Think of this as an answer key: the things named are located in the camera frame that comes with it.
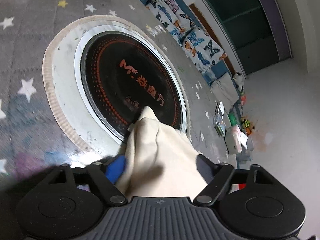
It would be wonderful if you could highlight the cream garment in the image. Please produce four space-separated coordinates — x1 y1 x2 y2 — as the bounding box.
116 107 207 198

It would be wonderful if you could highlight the white tissue box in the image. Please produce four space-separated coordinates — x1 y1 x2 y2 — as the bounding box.
225 125 248 154

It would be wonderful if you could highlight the clear box of coloured items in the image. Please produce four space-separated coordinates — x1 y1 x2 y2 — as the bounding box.
214 115 226 137

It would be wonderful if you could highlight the yellow green toy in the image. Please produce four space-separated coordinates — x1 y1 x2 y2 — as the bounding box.
240 116 255 135

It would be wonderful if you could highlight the green round toy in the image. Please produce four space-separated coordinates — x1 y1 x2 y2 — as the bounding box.
228 112 238 126

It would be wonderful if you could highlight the white phone box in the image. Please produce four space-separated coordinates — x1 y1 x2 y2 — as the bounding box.
215 101 225 118

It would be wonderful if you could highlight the grey plain cushion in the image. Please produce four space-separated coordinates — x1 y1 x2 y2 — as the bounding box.
210 73 240 109

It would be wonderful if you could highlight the black white plush toy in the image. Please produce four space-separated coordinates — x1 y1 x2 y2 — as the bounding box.
233 72 245 91

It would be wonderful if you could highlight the round black induction cooktop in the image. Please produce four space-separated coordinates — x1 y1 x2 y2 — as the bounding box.
80 31 183 141

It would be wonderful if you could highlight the right butterfly pillow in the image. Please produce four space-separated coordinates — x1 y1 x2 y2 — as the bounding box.
182 27 227 75

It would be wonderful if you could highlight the butterfly pillow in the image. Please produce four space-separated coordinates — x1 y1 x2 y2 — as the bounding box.
146 0 196 44
182 27 227 75

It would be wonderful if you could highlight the dark window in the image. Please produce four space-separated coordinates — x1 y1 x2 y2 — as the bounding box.
205 0 292 74

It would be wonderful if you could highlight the left butterfly pillow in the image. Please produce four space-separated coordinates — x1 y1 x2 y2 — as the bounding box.
146 0 196 44

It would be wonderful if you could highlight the grey star tablecloth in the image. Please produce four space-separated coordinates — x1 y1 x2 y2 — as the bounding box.
1 0 236 191

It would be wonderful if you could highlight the blue sofa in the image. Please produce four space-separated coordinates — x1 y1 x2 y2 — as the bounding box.
140 0 228 85

